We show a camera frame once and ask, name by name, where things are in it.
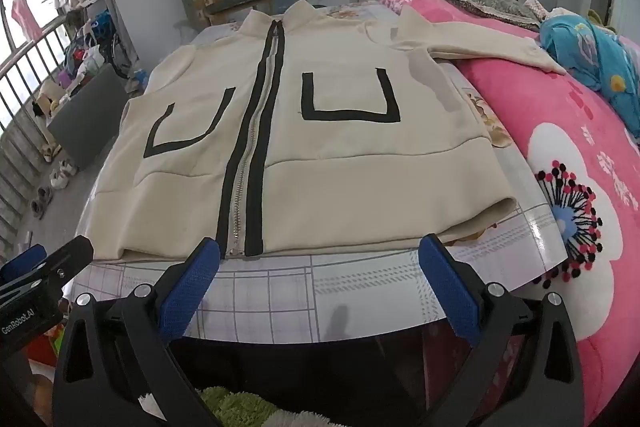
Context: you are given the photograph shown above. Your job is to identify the grey fuzzy shoes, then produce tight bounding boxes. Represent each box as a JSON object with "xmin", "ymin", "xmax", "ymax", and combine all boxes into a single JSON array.
[{"xmin": 30, "ymin": 184, "xmax": 56, "ymax": 220}]

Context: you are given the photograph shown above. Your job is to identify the white shoes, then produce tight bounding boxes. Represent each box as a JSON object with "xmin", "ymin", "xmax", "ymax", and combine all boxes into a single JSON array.
[{"xmin": 50, "ymin": 159, "xmax": 78, "ymax": 190}]

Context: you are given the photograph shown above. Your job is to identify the pink hanging garment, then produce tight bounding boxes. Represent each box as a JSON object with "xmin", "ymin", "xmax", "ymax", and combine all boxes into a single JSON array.
[{"xmin": 10, "ymin": 0, "xmax": 43, "ymax": 42}]

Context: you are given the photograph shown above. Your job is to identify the red bag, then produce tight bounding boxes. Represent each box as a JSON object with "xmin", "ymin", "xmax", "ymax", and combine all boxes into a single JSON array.
[{"xmin": 27, "ymin": 324, "xmax": 63, "ymax": 365}]

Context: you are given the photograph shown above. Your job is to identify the pink floral blanket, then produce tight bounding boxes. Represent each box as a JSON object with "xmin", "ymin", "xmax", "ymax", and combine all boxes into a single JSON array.
[{"xmin": 380, "ymin": 0, "xmax": 640, "ymax": 427}]

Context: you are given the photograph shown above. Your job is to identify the blue floral quilt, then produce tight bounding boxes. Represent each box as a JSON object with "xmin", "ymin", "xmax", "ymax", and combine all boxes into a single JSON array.
[{"xmin": 540, "ymin": 9, "xmax": 640, "ymax": 138}]

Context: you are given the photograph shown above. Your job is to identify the metal window railing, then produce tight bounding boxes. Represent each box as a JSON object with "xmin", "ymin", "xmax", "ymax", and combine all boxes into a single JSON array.
[{"xmin": 0, "ymin": 14, "xmax": 71, "ymax": 253}]

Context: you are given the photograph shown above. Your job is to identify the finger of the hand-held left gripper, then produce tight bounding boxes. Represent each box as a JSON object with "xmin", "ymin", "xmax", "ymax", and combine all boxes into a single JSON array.
[
  {"xmin": 0, "ymin": 236, "xmax": 96, "ymax": 308},
  {"xmin": 0, "ymin": 244, "xmax": 48, "ymax": 283}
]

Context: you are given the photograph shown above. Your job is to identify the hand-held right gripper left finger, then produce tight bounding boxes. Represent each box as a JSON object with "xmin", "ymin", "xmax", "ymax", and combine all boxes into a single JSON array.
[{"xmin": 52, "ymin": 237, "xmax": 223, "ymax": 427}]

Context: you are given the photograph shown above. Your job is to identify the pile of clothes and bags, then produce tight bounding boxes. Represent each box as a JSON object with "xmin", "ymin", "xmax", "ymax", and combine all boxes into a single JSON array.
[{"xmin": 57, "ymin": 0, "xmax": 143, "ymax": 92}]

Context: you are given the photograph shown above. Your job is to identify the grey storage box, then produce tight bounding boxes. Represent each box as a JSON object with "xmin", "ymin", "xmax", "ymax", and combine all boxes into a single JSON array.
[{"xmin": 47, "ymin": 62, "xmax": 128, "ymax": 170}]

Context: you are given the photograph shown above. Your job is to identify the person's fuzzy green garment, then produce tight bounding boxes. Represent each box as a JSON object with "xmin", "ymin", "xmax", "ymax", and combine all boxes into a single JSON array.
[{"xmin": 197, "ymin": 384, "xmax": 351, "ymax": 427}]

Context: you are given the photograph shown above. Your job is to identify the beige zip jacket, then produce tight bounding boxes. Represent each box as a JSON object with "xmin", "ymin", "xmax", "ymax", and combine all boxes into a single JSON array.
[{"xmin": 82, "ymin": 0, "xmax": 568, "ymax": 260}]

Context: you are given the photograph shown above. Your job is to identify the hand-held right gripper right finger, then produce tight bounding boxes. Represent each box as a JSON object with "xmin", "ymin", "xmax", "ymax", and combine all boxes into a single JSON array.
[{"xmin": 417, "ymin": 234, "xmax": 586, "ymax": 427}]

